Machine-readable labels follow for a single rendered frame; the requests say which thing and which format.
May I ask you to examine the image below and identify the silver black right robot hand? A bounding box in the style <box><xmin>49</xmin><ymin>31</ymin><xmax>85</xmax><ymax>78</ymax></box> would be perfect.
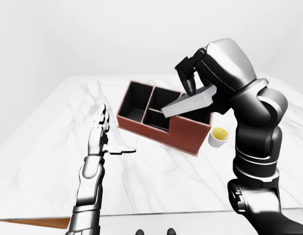
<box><xmin>174</xmin><ymin>38</ymin><xmax>257</xmax><ymax>115</ymax></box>

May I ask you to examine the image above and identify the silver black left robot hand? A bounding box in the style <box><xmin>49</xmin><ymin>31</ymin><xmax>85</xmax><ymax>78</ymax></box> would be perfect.
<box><xmin>88</xmin><ymin>103</ymin><xmax>137</xmax><ymax>157</ymax></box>

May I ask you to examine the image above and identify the grey book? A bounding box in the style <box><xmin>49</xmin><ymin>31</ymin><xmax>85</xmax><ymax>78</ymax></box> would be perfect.
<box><xmin>161</xmin><ymin>85</ymin><xmax>217</xmax><ymax>118</ymax></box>

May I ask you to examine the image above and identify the red-brown desk caddy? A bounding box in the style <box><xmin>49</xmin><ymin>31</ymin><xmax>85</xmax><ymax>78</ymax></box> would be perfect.
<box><xmin>116</xmin><ymin>79</ymin><xmax>214</xmax><ymax>158</ymax></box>

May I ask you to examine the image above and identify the white cup with yellow liquid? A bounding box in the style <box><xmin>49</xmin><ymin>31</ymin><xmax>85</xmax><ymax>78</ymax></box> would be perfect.
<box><xmin>208</xmin><ymin>127</ymin><xmax>231</xmax><ymax>149</ymax></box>

